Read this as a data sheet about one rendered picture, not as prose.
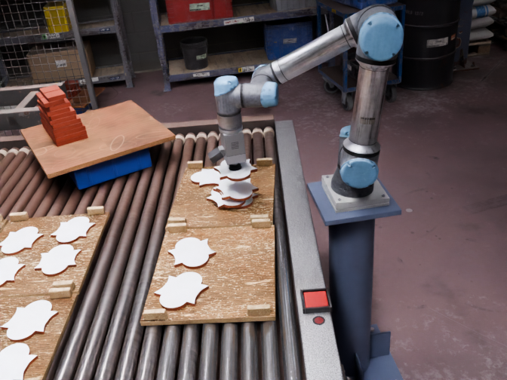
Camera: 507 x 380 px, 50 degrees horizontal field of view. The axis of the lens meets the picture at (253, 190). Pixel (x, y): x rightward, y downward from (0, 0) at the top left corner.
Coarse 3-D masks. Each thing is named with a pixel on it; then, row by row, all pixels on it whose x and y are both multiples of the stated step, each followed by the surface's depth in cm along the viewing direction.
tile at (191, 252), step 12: (180, 240) 168; (192, 240) 167; (204, 240) 166; (168, 252) 163; (180, 252) 162; (192, 252) 162; (204, 252) 161; (180, 264) 158; (192, 264) 157; (204, 264) 157
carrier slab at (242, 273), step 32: (160, 256) 163; (224, 256) 160; (256, 256) 159; (160, 288) 150; (224, 288) 148; (256, 288) 147; (160, 320) 140; (192, 320) 139; (224, 320) 139; (256, 320) 139
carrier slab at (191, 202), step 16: (256, 176) 200; (272, 176) 199; (192, 192) 194; (208, 192) 193; (256, 192) 191; (272, 192) 190; (176, 208) 186; (192, 208) 185; (208, 208) 184; (224, 208) 183; (256, 208) 182; (272, 208) 181; (192, 224) 177; (208, 224) 176; (224, 224) 175; (240, 224) 174; (272, 224) 175
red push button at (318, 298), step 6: (306, 294) 145; (312, 294) 144; (318, 294) 144; (324, 294) 144; (306, 300) 143; (312, 300) 142; (318, 300) 142; (324, 300) 142; (306, 306) 141; (312, 306) 140; (318, 306) 140
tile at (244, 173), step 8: (224, 160) 185; (248, 160) 183; (216, 168) 180; (224, 168) 180; (248, 168) 178; (256, 168) 178; (224, 176) 175; (232, 176) 174; (240, 176) 174; (248, 176) 175
